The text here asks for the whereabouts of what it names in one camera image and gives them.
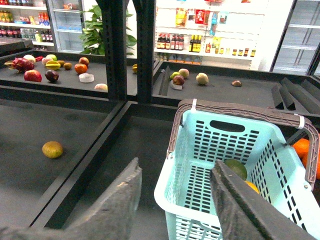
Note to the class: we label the white sauce bottle shelf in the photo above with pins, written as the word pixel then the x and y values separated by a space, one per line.
pixel 219 33

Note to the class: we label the green brown kiwi fruit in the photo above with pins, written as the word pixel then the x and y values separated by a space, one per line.
pixel 52 149

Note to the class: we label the green potted plant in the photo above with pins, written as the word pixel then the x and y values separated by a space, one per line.
pixel 93 31

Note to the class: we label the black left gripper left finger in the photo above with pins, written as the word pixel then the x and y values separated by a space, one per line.
pixel 110 217

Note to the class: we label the red dragon fruit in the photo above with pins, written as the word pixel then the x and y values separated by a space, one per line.
pixel 21 64

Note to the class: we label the brown basket handle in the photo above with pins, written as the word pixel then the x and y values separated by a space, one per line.
pixel 303 124

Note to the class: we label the orange beside basket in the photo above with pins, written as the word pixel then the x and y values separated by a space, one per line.
pixel 301 147

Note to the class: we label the dark purple plum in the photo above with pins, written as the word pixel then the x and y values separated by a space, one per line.
pixel 52 76

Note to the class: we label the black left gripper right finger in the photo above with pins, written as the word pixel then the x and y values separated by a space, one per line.
pixel 243 214

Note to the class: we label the white zip tie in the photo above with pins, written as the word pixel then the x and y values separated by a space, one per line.
pixel 194 105

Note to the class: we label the red apple far shelf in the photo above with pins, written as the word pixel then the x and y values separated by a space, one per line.
pixel 32 76

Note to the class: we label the light blue plastic basket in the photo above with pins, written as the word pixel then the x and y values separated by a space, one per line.
pixel 254 149

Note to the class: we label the glass door refrigerator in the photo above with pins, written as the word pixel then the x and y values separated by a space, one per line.
pixel 67 23

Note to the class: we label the yellow orange mango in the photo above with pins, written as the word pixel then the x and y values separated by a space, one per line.
pixel 253 186

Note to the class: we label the green avocado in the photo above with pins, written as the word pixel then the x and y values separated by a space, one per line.
pixel 237 167

